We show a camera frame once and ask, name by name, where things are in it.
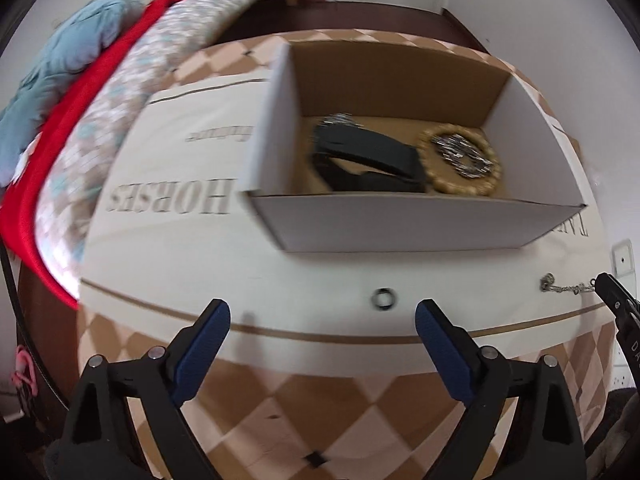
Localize bed with checkered sheet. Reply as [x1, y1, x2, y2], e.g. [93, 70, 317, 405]
[35, 0, 257, 308]

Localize blue quilt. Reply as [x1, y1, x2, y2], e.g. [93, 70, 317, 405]
[1, 0, 148, 188]

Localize silver pendant necklace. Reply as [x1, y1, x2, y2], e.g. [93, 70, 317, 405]
[538, 272, 599, 297]

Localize checkered beige tablecloth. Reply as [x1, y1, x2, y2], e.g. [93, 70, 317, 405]
[78, 30, 614, 479]

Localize white cardboard box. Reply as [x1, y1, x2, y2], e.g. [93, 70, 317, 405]
[240, 40, 588, 252]

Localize silver chain cluster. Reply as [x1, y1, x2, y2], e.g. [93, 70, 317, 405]
[319, 113, 360, 128]

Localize black smart watch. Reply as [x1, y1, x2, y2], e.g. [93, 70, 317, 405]
[310, 125, 427, 193]

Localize dark metal ring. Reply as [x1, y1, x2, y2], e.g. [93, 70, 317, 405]
[371, 287, 398, 311]

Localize red blanket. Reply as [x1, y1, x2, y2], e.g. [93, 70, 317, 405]
[0, 0, 277, 311]

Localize wooden bead bracelet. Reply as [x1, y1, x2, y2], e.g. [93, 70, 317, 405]
[416, 122, 504, 198]

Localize silver chain bracelet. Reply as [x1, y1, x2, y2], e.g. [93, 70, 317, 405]
[430, 131, 490, 180]

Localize pink slipper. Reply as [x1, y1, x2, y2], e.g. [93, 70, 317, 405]
[10, 344, 38, 396]

